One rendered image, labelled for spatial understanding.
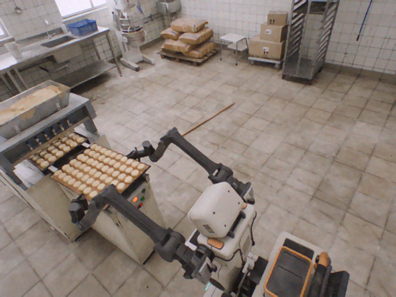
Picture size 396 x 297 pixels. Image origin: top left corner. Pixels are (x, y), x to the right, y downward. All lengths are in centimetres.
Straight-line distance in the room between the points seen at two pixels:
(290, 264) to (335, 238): 126
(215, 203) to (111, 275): 158
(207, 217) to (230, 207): 12
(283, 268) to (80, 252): 189
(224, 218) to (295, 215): 157
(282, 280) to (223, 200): 45
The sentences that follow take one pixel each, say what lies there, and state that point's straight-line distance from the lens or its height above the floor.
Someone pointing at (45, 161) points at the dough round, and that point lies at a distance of 215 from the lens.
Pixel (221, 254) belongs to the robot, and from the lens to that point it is 110.
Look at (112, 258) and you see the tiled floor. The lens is 251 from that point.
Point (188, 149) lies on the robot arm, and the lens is 130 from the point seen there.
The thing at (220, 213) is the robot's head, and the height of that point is 123.
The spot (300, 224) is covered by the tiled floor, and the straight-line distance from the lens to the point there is 252.
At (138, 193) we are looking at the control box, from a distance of 170.
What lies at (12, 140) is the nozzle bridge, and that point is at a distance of 201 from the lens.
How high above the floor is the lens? 210
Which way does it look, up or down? 42 degrees down
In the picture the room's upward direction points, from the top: 7 degrees counter-clockwise
